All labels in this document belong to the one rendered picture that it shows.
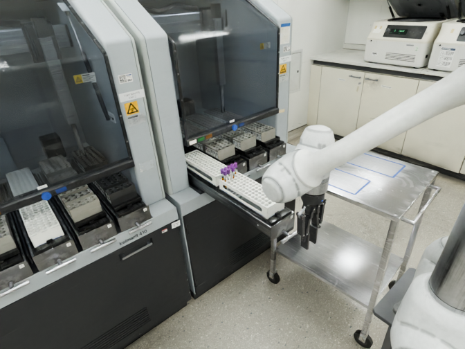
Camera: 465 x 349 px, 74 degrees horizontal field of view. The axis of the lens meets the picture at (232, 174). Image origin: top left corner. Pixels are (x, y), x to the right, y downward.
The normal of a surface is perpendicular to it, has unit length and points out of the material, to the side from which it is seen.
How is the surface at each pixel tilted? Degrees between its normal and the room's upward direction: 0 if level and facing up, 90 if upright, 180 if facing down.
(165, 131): 90
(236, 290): 0
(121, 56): 90
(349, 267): 0
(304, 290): 0
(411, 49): 90
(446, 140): 90
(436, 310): 50
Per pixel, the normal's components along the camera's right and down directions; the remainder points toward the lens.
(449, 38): -0.68, -0.13
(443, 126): -0.79, 0.35
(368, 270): -0.05, -0.86
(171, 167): 0.64, 0.36
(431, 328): -0.73, 0.14
